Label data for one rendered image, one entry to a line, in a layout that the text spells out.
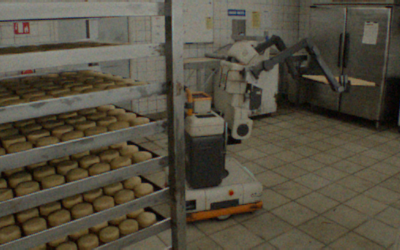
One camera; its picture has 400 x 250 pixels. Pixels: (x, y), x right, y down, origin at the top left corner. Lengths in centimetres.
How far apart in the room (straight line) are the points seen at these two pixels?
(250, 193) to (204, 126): 66
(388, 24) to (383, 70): 62
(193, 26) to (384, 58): 286
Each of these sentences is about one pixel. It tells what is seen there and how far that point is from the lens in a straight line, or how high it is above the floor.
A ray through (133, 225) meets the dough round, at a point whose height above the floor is 97.
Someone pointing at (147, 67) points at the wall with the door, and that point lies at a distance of 532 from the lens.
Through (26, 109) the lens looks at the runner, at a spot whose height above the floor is 132.
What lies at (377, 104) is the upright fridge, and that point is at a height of 40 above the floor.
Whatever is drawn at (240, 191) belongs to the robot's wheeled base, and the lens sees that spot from 270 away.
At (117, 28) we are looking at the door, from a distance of 514.
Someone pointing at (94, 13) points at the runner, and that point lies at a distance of 73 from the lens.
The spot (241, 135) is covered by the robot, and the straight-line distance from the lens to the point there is 275.
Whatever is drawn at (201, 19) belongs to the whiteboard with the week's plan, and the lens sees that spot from 574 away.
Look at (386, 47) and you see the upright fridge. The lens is 522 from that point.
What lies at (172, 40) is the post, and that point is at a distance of 79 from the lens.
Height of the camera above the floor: 147
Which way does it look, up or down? 16 degrees down
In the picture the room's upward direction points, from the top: straight up
